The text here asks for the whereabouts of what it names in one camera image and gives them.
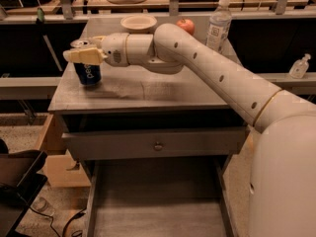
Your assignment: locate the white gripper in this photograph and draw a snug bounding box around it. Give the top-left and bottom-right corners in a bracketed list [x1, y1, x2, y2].
[63, 33, 128, 67]

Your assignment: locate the blue pepsi can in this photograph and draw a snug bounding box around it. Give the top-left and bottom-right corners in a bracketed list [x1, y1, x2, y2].
[69, 39, 103, 87]

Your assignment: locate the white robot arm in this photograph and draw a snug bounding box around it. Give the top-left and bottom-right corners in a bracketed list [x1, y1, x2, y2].
[63, 24, 316, 237]

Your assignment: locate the grey drawer cabinet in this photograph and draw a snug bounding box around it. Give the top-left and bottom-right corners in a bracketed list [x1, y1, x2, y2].
[47, 16, 264, 237]

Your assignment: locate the grey open middle drawer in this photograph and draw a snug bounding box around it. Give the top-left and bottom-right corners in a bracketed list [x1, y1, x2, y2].
[84, 156, 238, 237]

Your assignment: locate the grey top drawer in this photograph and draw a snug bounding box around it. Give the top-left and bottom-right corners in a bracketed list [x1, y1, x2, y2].
[62, 126, 249, 161]

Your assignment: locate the white paper bowl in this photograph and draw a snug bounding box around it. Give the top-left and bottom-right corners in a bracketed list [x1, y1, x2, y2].
[120, 15, 157, 34]

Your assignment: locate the red apple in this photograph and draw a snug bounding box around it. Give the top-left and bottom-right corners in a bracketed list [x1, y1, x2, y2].
[176, 19, 195, 35]

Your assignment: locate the cardboard box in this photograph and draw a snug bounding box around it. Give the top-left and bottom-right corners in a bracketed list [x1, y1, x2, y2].
[35, 115, 91, 188]

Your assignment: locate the clear plastic water bottle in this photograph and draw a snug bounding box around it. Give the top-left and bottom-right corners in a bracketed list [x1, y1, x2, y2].
[206, 0, 232, 53]

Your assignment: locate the black bin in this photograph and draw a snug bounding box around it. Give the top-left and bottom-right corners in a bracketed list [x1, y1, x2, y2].
[0, 150, 47, 237]

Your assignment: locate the clear hand sanitizer bottle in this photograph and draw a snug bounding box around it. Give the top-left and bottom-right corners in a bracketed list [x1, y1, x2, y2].
[289, 53, 311, 79]

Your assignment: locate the green handled tool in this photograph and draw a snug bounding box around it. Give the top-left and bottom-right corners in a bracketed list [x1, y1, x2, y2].
[36, 7, 63, 72]

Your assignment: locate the black floor cable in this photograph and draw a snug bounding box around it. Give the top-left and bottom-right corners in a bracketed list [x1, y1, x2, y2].
[29, 204, 87, 237]

